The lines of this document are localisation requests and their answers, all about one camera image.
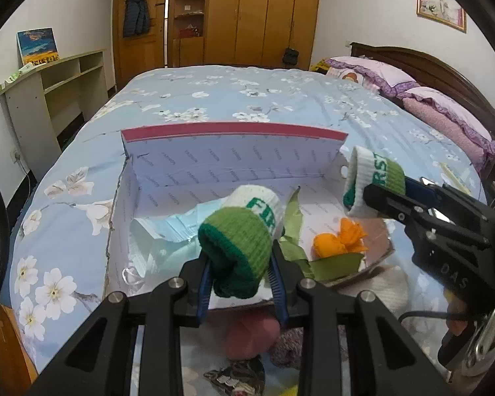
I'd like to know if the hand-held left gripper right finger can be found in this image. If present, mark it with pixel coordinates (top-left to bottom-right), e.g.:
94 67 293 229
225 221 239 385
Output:
268 247 454 396

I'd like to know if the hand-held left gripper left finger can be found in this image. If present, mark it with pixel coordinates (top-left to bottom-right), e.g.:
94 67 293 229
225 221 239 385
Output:
25 255 214 396

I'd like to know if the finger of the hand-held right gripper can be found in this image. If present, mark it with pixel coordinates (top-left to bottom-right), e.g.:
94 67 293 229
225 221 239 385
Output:
363 183 489 250
405 178 495 236

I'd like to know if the green white knit sock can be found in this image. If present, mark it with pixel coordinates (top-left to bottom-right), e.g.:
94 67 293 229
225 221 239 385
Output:
342 145 407 217
197 185 287 298

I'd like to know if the pink ball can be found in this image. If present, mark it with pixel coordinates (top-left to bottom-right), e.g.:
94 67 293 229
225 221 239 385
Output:
225 311 281 359

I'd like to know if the white mesh drawstring bag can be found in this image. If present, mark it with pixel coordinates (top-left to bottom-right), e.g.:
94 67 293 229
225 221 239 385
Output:
121 235 199 289

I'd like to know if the orange fabric flower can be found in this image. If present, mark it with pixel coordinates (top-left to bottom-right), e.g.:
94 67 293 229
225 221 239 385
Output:
280 187 370 283

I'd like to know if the light blue soft pad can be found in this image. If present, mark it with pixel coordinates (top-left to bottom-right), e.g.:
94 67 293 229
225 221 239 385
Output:
131 202 232 256

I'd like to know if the pink cardboard box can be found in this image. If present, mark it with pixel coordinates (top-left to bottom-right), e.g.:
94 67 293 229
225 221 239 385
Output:
105 121 397 310

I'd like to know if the person's right hand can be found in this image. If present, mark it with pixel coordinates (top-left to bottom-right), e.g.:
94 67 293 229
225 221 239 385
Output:
445 296 481 340

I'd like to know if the white towel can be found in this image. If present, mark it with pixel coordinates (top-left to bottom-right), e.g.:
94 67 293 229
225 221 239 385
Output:
334 266 409 318

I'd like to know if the dark patterned cloth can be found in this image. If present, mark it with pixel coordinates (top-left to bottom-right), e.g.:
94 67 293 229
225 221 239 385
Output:
202 357 269 396

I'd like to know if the dark wooden headboard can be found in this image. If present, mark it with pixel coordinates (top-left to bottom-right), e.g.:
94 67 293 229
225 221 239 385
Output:
350 42 495 182

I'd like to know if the cartoon print pillow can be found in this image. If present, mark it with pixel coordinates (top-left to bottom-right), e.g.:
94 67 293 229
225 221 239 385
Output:
338 68 366 85

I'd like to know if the wooden wardrobe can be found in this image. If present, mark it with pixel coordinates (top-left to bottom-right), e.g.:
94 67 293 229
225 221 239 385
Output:
102 0 323 69

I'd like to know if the wooden door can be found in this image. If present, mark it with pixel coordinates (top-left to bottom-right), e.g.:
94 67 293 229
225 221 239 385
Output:
113 0 168 91

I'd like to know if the pale shelf desk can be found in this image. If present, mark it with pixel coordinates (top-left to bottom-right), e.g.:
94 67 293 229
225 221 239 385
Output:
0 49 108 178

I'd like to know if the green white box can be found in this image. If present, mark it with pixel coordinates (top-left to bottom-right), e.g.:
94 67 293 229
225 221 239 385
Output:
0 64 36 93

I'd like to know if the dark hanging jacket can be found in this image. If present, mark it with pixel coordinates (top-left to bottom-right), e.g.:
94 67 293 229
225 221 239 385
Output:
122 0 151 39

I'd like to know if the landscape painting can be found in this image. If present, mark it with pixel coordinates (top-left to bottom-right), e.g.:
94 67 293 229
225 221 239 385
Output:
16 27 60 66

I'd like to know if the framed wall picture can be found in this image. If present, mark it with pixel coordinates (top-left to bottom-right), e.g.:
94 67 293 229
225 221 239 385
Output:
416 0 468 34

